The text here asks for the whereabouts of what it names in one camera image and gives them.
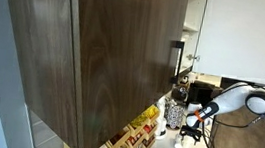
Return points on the white open cupboard door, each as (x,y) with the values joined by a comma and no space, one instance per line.
(247,36)

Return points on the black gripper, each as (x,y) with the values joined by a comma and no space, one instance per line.
(191,131)

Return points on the dark wood cupboard door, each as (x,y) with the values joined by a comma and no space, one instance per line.
(120,62)

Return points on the tall paper cup stack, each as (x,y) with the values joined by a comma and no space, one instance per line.
(160,112)

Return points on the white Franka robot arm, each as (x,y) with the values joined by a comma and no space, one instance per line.
(237,99)

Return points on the white shelved cupboard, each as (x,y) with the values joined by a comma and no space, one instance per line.
(192,20)

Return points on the dark round kettle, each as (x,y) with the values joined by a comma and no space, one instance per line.
(180,93)

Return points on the black coffee machine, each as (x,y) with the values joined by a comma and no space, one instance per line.
(201,92)

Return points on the wooden tiered condiment rack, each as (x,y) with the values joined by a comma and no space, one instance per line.
(132,136)

